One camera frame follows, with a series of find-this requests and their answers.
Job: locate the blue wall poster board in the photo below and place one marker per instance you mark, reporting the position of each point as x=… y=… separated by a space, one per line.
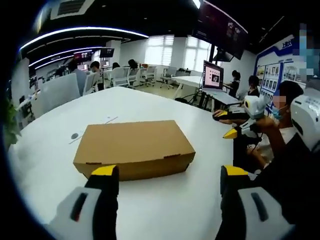
x=272 y=72

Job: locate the grey office chair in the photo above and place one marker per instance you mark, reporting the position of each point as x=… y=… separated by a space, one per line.
x=168 y=75

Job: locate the white office table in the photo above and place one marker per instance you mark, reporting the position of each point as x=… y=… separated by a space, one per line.
x=187 y=80

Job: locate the dark cloth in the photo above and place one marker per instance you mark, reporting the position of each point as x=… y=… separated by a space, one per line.
x=287 y=190

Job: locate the white worn device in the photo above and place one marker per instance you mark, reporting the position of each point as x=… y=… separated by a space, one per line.
x=307 y=120

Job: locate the person's head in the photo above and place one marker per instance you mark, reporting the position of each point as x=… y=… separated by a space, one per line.
x=292 y=91

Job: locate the person's white shirt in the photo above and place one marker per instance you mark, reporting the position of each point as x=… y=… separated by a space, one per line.
x=287 y=133

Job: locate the large hanging dark screen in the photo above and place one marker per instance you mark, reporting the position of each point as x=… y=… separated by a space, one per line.
x=220 y=25

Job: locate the open laptop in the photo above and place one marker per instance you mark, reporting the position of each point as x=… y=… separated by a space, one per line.
x=215 y=77

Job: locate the white partition panel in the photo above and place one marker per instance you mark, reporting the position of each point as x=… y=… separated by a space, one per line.
x=60 y=93

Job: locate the green plant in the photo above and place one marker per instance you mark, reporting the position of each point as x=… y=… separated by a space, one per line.
x=11 y=122

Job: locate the brown cardboard shoe box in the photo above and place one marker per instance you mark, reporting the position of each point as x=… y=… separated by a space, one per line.
x=135 y=142

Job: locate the grey round sticker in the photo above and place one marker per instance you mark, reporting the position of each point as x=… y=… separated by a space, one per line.
x=74 y=136

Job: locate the hanging monitor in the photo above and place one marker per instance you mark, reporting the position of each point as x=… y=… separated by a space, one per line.
x=83 y=55
x=107 y=52

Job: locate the person's right hand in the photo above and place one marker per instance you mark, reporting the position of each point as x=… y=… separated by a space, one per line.
x=267 y=123

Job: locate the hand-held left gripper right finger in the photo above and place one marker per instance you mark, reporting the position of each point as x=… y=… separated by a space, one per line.
x=235 y=200

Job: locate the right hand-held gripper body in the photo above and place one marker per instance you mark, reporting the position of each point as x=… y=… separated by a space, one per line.
x=257 y=106

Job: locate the white office chair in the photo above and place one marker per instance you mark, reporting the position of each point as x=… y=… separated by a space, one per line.
x=120 y=76
x=133 y=76
x=148 y=73

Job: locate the blue face mask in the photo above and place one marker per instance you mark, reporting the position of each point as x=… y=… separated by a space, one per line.
x=278 y=113

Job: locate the ceiling air vent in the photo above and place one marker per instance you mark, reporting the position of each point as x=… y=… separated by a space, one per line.
x=71 y=7

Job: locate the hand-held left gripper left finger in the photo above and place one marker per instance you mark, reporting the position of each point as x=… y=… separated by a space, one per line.
x=100 y=200

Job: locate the window with blinds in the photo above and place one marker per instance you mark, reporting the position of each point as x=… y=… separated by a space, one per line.
x=160 y=50
x=197 y=55

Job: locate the small hanging dark screen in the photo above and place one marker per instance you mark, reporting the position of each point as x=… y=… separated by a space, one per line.
x=223 y=55

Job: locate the curved ceiling light strip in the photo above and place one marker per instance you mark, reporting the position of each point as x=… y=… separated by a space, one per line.
x=82 y=30

